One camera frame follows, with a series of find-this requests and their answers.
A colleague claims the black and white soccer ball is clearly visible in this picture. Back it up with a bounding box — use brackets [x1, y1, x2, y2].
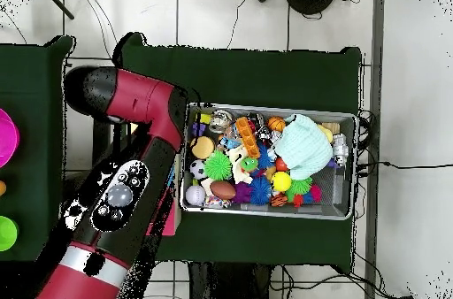
[189, 159, 208, 180]

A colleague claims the orange toy basketball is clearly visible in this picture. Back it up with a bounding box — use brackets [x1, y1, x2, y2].
[266, 115, 287, 133]

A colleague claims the thin black cable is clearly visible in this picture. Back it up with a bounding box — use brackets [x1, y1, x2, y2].
[226, 0, 257, 50]

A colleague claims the white baseball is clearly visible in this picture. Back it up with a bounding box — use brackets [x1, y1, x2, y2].
[184, 184, 207, 207]

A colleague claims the green bowl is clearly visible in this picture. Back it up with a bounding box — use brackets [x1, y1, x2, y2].
[0, 215, 19, 253]

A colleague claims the yellow ball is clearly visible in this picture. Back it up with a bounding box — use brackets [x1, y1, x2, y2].
[271, 171, 292, 193]

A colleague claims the pink bowl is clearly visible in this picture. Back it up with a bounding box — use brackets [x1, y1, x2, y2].
[0, 107, 20, 169]

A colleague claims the silver toy robot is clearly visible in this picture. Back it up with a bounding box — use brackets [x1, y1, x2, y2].
[331, 133, 349, 167]

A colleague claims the dark green table cloth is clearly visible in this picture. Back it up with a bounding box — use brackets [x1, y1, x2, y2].
[112, 31, 363, 273]
[0, 34, 77, 265]

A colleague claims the black rod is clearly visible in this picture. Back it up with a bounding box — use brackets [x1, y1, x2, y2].
[36, 0, 75, 20]

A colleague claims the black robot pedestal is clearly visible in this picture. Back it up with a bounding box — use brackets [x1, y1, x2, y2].
[188, 261, 273, 299]

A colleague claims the brown toy football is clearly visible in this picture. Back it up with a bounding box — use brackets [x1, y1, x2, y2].
[209, 180, 237, 201]

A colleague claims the mint knitted cloth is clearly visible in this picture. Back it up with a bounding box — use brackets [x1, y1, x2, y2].
[273, 113, 334, 181]

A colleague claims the green spiky ball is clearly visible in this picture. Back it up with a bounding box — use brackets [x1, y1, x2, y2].
[203, 149, 234, 181]

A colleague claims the tan round sponge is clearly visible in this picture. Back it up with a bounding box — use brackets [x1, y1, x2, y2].
[189, 135, 216, 160]

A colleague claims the wire mesh bin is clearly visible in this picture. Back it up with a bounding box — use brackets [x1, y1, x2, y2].
[179, 102, 360, 221]

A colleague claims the orange ice cube tray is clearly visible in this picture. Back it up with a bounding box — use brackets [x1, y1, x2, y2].
[234, 116, 262, 159]

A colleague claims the wooden box with three holes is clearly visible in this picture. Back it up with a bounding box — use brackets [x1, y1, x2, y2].
[128, 121, 183, 238]

